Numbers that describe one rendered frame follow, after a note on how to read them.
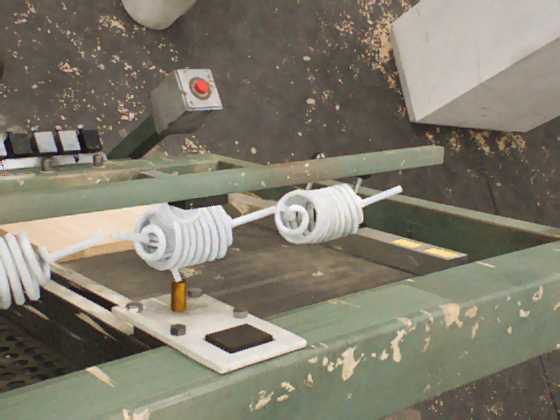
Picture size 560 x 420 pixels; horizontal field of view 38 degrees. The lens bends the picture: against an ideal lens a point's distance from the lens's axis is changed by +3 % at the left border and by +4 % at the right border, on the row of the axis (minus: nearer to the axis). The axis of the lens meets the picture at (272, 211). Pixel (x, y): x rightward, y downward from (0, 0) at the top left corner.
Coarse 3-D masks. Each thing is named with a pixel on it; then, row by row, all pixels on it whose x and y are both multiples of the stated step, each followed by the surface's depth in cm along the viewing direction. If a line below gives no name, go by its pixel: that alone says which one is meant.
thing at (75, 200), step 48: (48, 192) 64; (96, 192) 66; (144, 192) 68; (192, 192) 72; (336, 192) 93; (384, 192) 96; (0, 240) 69; (96, 240) 71; (144, 240) 75; (192, 240) 77; (288, 240) 91; (0, 288) 67
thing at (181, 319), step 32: (160, 224) 78; (64, 288) 99; (96, 288) 100; (192, 288) 86; (32, 320) 103; (64, 320) 96; (96, 320) 90; (128, 320) 80; (160, 320) 79; (192, 320) 79; (224, 320) 79; (256, 320) 79; (64, 352) 97; (96, 352) 91; (128, 352) 85; (192, 352) 72; (224, 352) 71; (256, 352) 72; (288, 352) 74
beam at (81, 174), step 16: (128, 160) 208; (144, 160) 209; (160, 160) 210; (176, 160) 210; (192, 160) 211; (208, 160) 212; (32, 176) 182; (48, 176) 184; (64, 176) 186; (80, 176) 188; (96, 176) 191; (112, 176) 194; (128, 176) 196; (0, 192) 177
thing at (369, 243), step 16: (144, 176) 196; (160, 176) 193; (224, 208) 172; (240, 208) 168; (256, 208) 163; (272, 224) 160; (336, 240) 146; (352, 240) 143; (368, 240) 140; (384, 240) 138; (368, 256) 141; (384, 256) 138; (400, 256) 135; (416, 256) 132; (432, 256) 130; (464, 256) 130; (416, 272) 133; (432, 272) 130
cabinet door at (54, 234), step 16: (128, 208) 169; (144, 208) 169; (16, 224) 152; (32, 224) 153; (48, 224) 154; (64, 224) 154; (80, 224) 154; (96, 224) 155; (112, 224) 155; (128, 224) 155; (32, 240) 141; (48, 240) 141; (64, 240) 142; (80, 240) 142; (112, 240) 142; (80, 256) 137
